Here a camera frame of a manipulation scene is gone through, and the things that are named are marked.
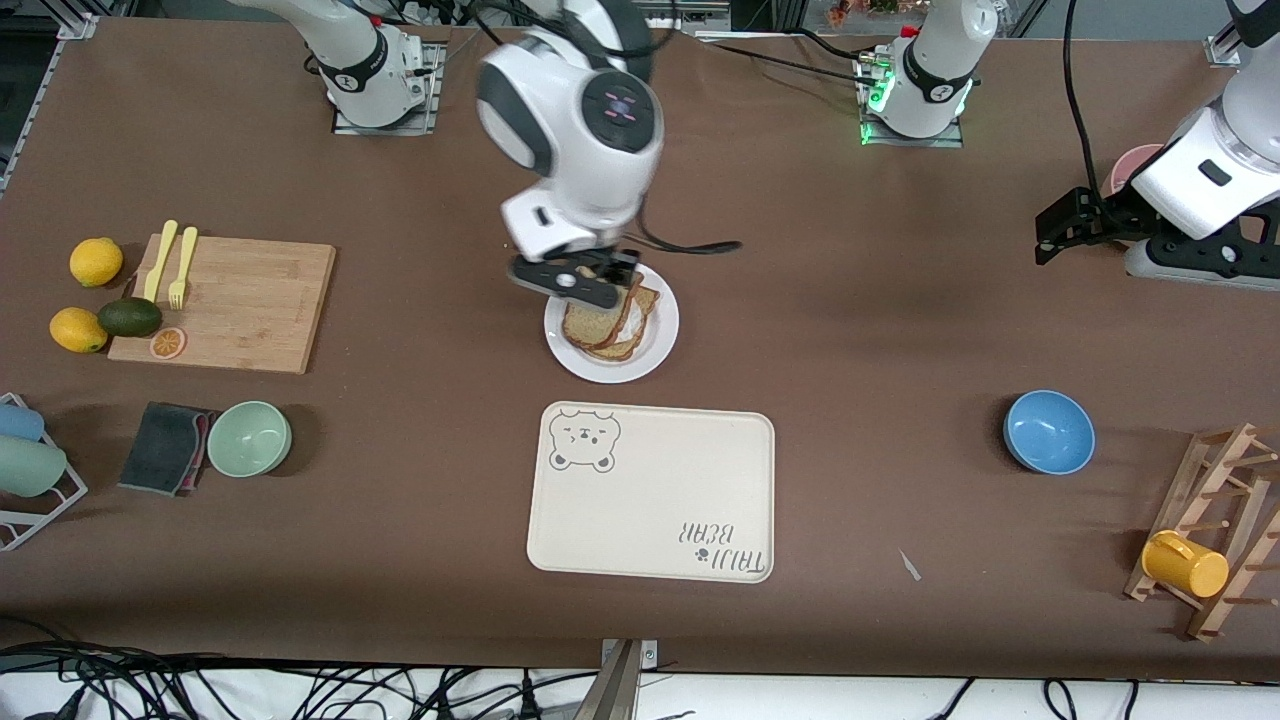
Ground brown toy bread slice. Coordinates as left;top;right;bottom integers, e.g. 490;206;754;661
583;335;649;363
600;287;662;357
560;283;643;351

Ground white round plate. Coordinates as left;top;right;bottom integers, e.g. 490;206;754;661
544;262;681;385

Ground pink bowl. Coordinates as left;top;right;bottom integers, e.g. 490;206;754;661
1100;143;1167;201

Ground blue bowl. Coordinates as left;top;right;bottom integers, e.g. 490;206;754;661
1003;389;1097;476

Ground cream bear print tray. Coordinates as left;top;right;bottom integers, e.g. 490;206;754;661
526;401;777;584

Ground wooden mug rack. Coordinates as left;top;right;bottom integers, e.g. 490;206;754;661
1124;422;1280;643

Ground wooden cutting board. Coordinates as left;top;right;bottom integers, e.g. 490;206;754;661
107;233;338;376

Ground yellow mug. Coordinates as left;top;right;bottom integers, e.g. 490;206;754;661
1141;530;1230;600

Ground yellow plastic fork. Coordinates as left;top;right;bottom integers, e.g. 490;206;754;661
167;227;200;310

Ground pale green bowl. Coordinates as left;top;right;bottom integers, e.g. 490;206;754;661
207;401;294;479

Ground yellow plastic knife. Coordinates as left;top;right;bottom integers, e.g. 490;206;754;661
142;219;179;304

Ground dark green toy avocado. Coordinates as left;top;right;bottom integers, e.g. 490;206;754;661
97;297;164;339

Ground dark grey folded cloth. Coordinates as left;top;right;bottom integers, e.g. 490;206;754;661
117;402;211;497

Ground yellow toy lemon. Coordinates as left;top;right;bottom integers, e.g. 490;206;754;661
69;237;124;289
50;307;109;354

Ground blue cup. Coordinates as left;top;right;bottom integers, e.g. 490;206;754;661
0;402;46;443

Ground pale green cup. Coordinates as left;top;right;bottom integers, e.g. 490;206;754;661
0;434;68;499

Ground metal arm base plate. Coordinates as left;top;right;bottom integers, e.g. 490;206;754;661
858;50;967;149
332;45;443;137

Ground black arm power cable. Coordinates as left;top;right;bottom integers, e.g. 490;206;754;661
695;30;883;91

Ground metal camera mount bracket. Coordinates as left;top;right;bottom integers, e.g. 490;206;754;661
572;638;661;720

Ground white wire dish rack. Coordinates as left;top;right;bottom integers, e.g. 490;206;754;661
0;392;89;553

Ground tangled black floor cables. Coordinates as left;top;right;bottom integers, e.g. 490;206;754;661
0;615;601;720

